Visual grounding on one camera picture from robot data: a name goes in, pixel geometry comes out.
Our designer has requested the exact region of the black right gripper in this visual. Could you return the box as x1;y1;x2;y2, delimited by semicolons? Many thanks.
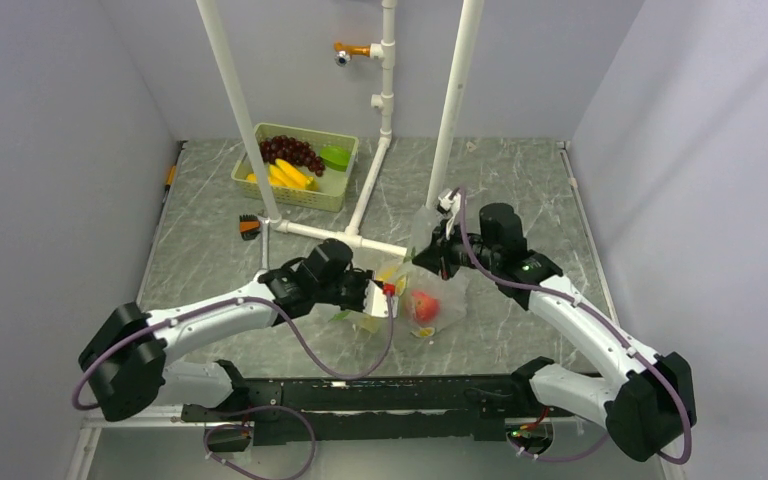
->
414;216;501;280

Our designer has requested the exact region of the clear printed plastic bag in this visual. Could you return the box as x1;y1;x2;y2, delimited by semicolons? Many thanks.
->
374;207;469;338

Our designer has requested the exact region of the red fake apple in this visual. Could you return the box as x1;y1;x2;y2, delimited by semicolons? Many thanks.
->
409;290;440;327

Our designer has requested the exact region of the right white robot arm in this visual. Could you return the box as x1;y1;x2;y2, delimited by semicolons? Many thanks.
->
411;194;697;465

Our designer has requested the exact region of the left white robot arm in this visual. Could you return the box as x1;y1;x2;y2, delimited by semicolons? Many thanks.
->
71;239;397;422

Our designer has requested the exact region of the green fake starfruit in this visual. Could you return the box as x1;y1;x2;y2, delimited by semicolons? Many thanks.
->
319;145;351;172

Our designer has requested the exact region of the orange hex key set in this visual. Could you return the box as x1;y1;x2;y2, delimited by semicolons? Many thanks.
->
238;214;264;241

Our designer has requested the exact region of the pale green plastic basket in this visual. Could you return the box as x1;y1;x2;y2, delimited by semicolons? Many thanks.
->
255;123;359;212

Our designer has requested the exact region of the dark red grape bunch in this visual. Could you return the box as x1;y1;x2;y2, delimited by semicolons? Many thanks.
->
258;135;326;176

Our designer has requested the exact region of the orange brass faucet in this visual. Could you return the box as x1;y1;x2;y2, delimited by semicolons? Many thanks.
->
333;42;372;67

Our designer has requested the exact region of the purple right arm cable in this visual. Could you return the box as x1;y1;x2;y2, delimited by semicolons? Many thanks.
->
453;186;693;466

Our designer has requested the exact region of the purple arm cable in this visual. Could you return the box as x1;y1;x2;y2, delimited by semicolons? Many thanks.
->
453;186;693;466
71;291;399;480

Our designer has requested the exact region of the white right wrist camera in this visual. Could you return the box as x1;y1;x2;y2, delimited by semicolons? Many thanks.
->
436;187;463;240

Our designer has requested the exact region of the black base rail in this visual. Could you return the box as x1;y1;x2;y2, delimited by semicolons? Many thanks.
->
181;375;553;446

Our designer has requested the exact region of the white PVC pipe frame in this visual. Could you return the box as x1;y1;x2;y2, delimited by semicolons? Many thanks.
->
196;0;484;257

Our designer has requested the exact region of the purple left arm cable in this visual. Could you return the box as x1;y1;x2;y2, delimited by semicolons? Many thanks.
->
71;291;399;480

